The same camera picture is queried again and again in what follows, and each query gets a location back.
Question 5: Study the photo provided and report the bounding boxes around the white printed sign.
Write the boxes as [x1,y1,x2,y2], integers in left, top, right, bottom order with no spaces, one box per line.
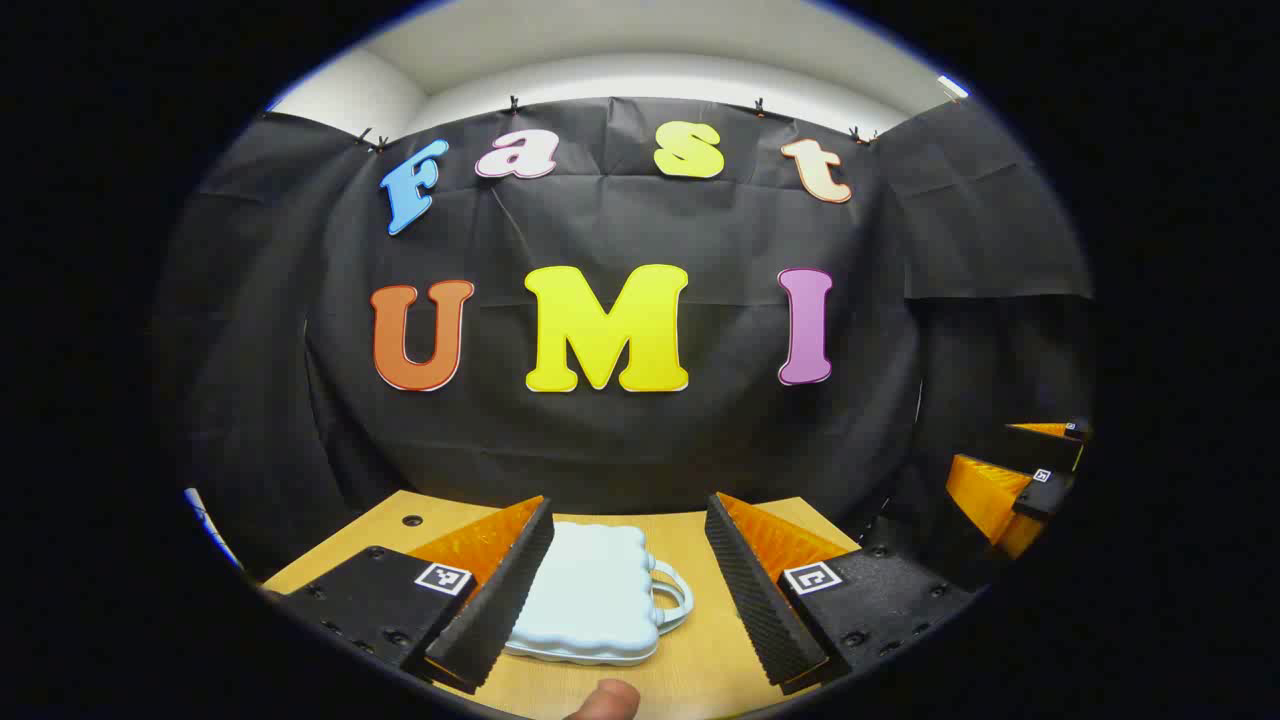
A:
[184,487,244,571]

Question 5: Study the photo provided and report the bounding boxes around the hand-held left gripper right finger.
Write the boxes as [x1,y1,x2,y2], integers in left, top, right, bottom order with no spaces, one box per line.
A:
[704,491,979,697]

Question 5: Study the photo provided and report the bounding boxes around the light blue suitcase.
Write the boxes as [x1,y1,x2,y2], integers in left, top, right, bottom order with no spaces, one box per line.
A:
[503,520,694,668]

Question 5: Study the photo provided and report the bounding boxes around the black backdrop cloth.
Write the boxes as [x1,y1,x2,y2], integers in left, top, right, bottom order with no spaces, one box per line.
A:
[150,95,1096,581]

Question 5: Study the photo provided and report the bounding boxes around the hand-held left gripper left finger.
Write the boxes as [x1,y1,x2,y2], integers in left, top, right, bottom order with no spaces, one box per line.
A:
[260,495,556,695]

